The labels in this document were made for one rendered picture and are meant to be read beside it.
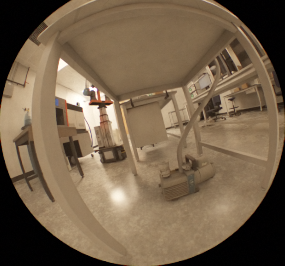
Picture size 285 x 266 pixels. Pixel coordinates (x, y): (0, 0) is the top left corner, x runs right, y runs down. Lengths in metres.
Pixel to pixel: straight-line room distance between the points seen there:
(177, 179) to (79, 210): 0.48
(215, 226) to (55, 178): 0.59
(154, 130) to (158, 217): 1.21
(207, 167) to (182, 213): 0.31
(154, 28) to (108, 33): 0.19
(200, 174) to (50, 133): 0.68
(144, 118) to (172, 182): 1.13
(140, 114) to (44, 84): 1.38
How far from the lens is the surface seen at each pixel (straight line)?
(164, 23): 0.47
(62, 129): 1.24
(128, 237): 0.59
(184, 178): 0.58
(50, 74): 0.30
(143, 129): 1.49
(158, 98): 1.48
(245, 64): 1.96
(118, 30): 0.44
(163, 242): 0.53
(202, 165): 0.66
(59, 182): 0.24
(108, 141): 1.84
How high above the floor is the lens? 0.50
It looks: 2 degrees up
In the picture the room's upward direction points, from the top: 14 degrees counter-clockwise
